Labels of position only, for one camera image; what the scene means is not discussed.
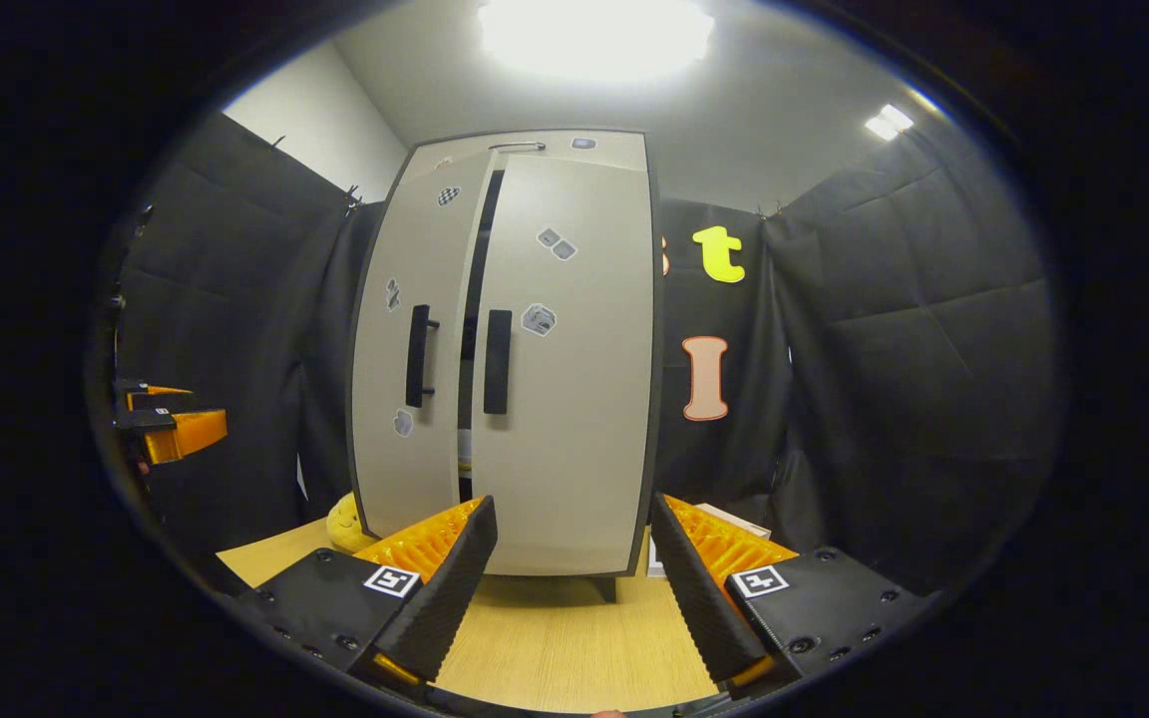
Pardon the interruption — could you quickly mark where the grey shoe cabinet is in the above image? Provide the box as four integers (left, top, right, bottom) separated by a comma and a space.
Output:
347, 128, 663, 604

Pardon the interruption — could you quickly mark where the large ceiling light panel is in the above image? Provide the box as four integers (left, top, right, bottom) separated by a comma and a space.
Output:
478, 0, 716, 84

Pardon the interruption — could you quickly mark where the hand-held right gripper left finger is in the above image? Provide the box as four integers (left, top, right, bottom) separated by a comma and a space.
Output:
235, 496, 498, 689

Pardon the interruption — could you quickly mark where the beige paperback book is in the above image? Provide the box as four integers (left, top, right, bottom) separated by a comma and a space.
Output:
694, 503, 773, 544

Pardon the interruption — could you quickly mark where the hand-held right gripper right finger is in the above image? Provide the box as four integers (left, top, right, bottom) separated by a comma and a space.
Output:
650, 493, 937, 699

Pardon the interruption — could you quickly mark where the grey shoe cabinet door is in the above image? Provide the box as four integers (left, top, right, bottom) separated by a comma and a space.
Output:
472, 152, 657, 578
348, 150, 498, 539

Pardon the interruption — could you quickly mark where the small ceiling light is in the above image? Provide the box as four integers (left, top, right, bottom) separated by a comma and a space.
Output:
864, 104, 916, 142

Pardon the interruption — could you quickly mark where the grey cabinet drawer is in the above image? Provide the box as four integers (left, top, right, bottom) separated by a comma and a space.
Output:
403, 130, 650, 180

